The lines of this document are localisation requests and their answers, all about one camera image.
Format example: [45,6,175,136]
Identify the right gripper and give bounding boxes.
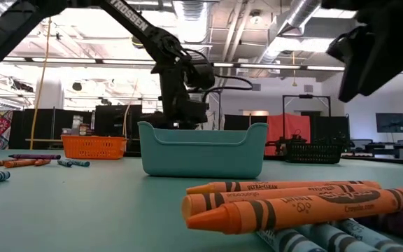
[327,10,403,103]

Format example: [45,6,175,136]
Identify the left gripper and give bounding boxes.
[150,100,209,130]

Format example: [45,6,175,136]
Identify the clear plastic centre tray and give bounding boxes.
[137,120,269,180]

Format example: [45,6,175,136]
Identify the black partition panel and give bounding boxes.
[224,114,269,131]
[8,108,94,150]
[309,115,351,144]

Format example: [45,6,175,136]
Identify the ceiling light strip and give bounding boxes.
[211,62,346,71]
[1,57,157,66]

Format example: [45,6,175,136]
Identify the orange plastic basket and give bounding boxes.
[60,134,128,161]

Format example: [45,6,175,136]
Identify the red partition cloth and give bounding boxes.
[264,113,311,157]

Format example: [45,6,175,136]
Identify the office desk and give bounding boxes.
[341,138,403,162]

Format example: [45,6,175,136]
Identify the stacked small boxes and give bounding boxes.
[61,115,96,137]

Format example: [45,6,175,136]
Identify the black plastic basket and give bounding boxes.
[284,141,344,165]

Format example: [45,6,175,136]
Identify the green table mat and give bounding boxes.
[0,148,403,252]

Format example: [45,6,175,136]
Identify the purple crayon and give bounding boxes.
[357,205,403,244]
[8,153,62,160]

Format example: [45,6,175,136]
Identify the wall monitor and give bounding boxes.
[375,112,403,134]

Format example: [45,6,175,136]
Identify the black stand frame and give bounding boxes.
[281,93,332,118]

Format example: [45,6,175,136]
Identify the silver ventilation duct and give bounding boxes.
[176,0,211,46]
[257,0,323,67]

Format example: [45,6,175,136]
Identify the yellow cable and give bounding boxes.
[29,17,52,151]

